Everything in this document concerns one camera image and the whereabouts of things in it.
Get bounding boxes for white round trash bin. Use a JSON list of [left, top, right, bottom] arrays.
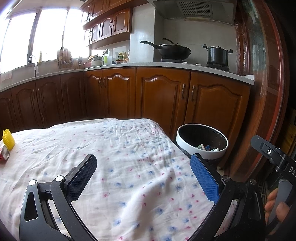
[[176, 123, 229, 160]]

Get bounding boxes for wooden lower kitchen cabinets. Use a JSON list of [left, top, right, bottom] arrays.
[[1, 67, 251, 146]]

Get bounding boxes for right hand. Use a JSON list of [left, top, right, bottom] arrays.
[[264, 188, 290, 223]]

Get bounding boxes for floral white tablecloth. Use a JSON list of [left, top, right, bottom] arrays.
[[1, 118, 214, 240]]

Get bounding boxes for red soda can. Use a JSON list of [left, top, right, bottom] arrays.
[[0, 145, 10, 164]]

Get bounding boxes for yellow foam fruit net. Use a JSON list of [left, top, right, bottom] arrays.
[[3, 128, 15, 151]]

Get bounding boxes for black stock pot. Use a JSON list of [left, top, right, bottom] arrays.
[[202, 44, 233, 66]]

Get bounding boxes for gas stove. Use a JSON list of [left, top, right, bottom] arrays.
[[160, 58, 231, 72]]

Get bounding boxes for chrome sink faucet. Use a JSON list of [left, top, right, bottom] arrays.
[[28, 55, 39, 77]]

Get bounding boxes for wooden knife block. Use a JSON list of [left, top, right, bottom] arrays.
[[57, 49, 73, 69]]

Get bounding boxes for black wok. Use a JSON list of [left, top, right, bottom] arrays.
[[140, 38, 191, 60]]

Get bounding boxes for white electric cooker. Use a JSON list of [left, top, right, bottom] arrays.
[[90, 55, 103, 67]]

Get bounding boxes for green cup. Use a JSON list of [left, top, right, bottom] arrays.
[[103, 56, 108, 65]]

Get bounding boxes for grey range hood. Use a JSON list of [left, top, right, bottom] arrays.
[[149, 0, 237, 25]]

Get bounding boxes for red wooden door frame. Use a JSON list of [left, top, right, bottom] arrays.
[[229, 0, 291, 179]]

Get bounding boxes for wooden upper wall cabinets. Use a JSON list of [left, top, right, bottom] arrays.
[[80, 0, 148, 50]]

